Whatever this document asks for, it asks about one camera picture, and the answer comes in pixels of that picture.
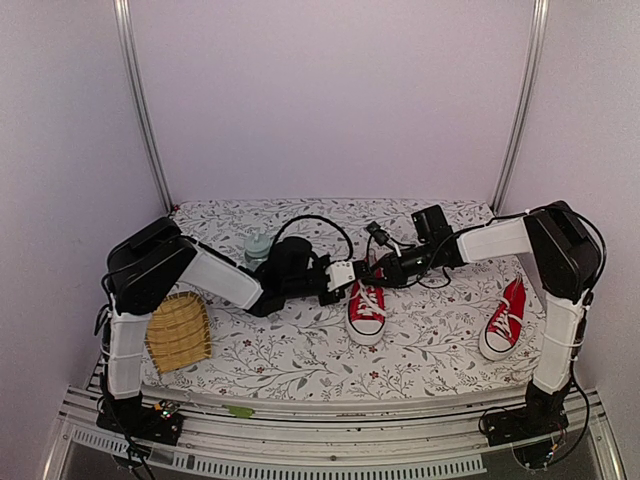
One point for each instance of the aluminium frame post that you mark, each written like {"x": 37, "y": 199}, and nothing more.
{"x": 531, "y": 68}
{"x": 126, "y": 37}

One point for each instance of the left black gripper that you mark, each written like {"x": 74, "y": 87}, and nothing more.
{"x": 340, "y": 294}

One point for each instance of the front aluminium rail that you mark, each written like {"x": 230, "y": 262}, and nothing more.
{"x": 429, "y": 438}

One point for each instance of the woven bamboo basket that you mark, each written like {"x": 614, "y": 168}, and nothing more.
{"x": 178, "y": 334}

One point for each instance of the right aluminium frame post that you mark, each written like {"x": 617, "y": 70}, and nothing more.
{"x": 531, "y": 68}

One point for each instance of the green tape piece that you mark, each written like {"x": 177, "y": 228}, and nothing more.
{"x": 239, "y": 411}

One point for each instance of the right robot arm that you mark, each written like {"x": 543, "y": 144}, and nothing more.
{"x": 570, "y": 256}

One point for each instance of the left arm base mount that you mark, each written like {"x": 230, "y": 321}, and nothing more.
{"x": 139, "y": 422}

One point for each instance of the left aluminium frame post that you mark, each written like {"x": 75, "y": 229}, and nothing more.
{"x": 126, "y": 37}

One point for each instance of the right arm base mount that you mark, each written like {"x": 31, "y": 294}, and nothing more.
{"x": 538, "y": 417}

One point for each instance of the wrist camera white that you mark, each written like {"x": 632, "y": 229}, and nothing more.
{"x": 342, "y": 273}
{"x": 382, "y": 238}

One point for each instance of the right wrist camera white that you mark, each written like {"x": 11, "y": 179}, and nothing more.
{"x": 382, "y": 238}

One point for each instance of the red sneaker with laces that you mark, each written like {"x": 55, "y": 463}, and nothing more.
{"x": 366, "y": 316}

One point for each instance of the floral patterned table mat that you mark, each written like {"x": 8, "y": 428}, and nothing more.
{"x": 431, "y": 343}

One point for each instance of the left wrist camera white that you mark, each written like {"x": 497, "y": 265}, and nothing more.
{"x": 342, "y": 273}

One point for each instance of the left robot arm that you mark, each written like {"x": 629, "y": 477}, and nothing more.
{"x": 142, "y": 270}

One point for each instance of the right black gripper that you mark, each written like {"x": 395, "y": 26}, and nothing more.
{"x": 393, "y": 274}

